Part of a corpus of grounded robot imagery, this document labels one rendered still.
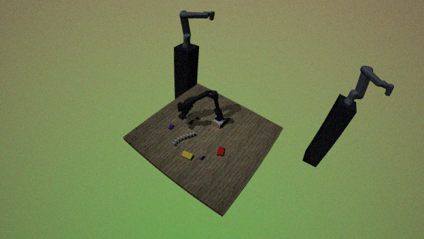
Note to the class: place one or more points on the red flat block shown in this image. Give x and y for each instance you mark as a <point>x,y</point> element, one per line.
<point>220,151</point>

